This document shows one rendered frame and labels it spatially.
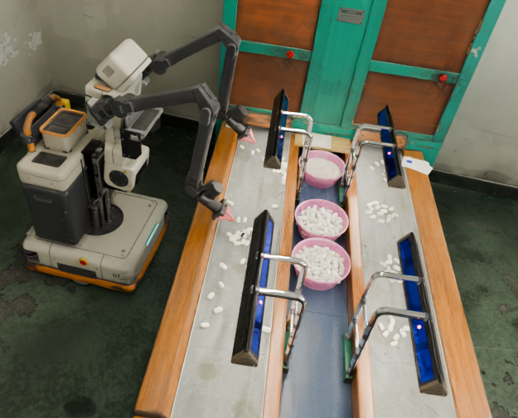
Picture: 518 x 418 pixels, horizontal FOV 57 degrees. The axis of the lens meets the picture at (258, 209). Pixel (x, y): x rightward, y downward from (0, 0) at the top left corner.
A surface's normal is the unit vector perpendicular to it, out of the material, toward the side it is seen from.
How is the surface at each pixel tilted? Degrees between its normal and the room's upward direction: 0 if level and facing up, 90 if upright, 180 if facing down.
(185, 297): 0
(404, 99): 90
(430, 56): 90
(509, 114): 90
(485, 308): 0
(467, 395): 0
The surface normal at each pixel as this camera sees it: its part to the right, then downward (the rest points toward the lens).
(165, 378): 0.11, -0.74
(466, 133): -0.20, 0.64
